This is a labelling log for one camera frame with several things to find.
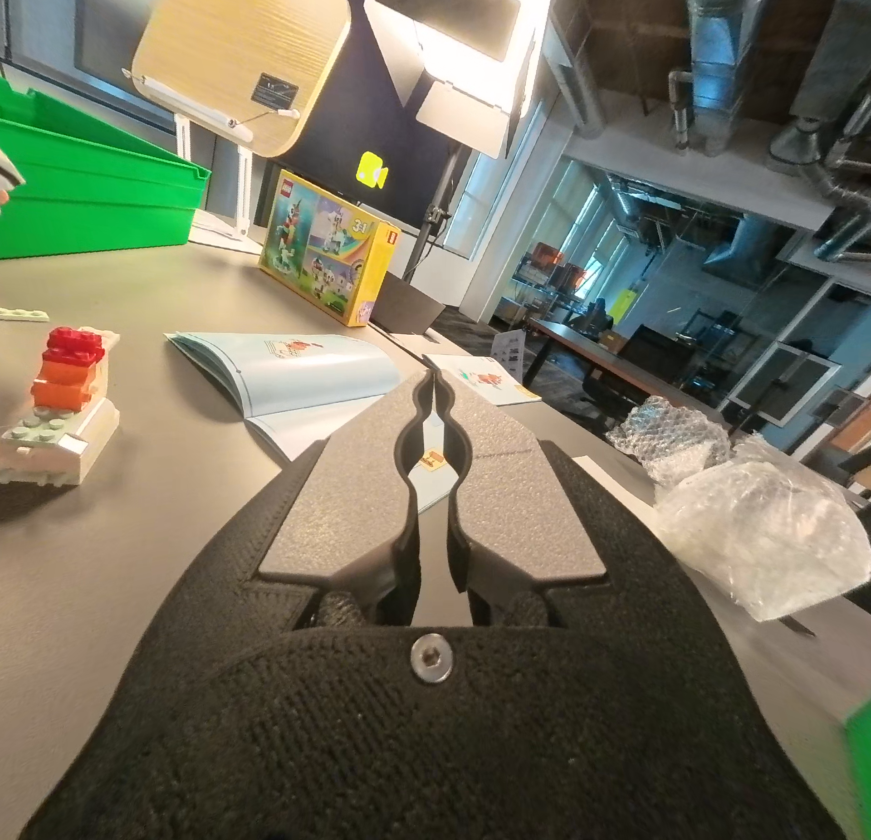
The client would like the white lego model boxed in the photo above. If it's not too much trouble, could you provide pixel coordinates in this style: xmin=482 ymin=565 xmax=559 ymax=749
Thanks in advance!
xmin=0 ymin=326 xmax=121 ymax=487

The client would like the green plastic bin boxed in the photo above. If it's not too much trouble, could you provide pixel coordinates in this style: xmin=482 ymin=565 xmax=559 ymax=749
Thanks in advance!
xmin=0 ymin=78 xmax=212 ymax=260

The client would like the black light stand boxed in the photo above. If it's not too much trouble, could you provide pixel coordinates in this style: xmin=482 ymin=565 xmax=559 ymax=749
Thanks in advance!
xmin=401 ymin=142 xmax=472 ymax=284

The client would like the large dark screen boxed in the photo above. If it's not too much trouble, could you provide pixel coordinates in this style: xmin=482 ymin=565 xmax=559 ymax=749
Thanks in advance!
xmin=75 ymin=0 xmax=470 ymax=230

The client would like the green plastic piece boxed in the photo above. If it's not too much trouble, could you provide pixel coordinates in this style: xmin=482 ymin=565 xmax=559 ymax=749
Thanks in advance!
xmin=842 ymin=700 xmax=871 ymax=840

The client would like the yellow lego box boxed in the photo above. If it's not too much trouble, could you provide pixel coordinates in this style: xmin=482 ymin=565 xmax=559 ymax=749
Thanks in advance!
xmin=258 ymin=169 xmax=401 ymax=328

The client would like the open light blue instruction booklet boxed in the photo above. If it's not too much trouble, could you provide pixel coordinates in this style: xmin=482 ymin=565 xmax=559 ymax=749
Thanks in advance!
xmin=165 ymin=332 xmax=470 ymax=514

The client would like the white instruction booklet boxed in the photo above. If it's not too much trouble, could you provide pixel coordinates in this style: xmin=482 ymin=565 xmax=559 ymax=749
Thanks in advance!
xmin=422 ymin=353 xmax=543 ymax=406

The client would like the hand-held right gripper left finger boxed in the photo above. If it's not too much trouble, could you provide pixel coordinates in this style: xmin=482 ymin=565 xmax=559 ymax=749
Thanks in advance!
xmin=257 ymin=369 xmax=436 ymax=629

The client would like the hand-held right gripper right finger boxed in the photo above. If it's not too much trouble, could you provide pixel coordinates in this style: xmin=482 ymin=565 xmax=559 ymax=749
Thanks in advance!
xmin=434 ymin=369 xmax=608 ymax=629

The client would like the bubble wrap sheet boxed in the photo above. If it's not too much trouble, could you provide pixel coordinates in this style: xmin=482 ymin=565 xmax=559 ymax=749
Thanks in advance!
xmin=606 ymin=396 xmax=733 ymax=488

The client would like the long wooden table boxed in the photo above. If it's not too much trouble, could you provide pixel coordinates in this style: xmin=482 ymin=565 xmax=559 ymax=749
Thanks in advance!
xmin=525 ymin=316 xmax=725 ymax=422

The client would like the black monitor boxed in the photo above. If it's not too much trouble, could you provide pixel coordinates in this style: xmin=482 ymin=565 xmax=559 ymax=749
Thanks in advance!
xmin=370 ymin=272 xmax=447 ymax=338

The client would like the light wooden panel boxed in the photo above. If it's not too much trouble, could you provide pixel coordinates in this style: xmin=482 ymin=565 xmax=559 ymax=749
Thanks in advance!
xmin=131 ymin=0 xmax=352 ymax=159

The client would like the clear plastic bag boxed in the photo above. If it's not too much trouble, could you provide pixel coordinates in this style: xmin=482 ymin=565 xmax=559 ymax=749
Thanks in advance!
xmin=653 ymin=439 xmax=871 ymax=622

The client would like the white light box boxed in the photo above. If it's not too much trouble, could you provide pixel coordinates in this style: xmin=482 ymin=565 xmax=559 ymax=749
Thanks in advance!
xmin=363 ymin=0 xmax=552 ymax=160

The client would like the silver ventilation duct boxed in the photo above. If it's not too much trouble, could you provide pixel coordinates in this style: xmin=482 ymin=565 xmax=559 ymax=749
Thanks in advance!
xmin=670 ymin=0 xmax=780 ymax=157

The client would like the white metal frame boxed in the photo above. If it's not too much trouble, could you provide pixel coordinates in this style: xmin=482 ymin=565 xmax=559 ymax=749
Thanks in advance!
xmin=122 ymin=68 xmax=300 ymax=256

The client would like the white printed paper sheet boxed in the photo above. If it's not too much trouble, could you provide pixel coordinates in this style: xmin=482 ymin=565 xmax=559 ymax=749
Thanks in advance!
xmin=493 ymin=329 xmax=525 ymax=383

